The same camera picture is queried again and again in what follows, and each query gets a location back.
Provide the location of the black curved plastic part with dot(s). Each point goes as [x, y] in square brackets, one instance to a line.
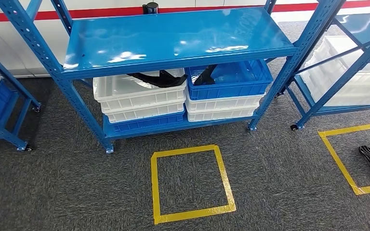
[205, 76]
[166, 82]

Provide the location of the black cylinder post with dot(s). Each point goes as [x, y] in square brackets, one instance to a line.
[150, 8]

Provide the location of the blue metal shelf rack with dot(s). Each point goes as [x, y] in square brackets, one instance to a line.
[347, 110]
[172, 38]
[0, 132]

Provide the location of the yellow floor tape square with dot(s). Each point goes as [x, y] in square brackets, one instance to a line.
[341, 165]
[154, 191]

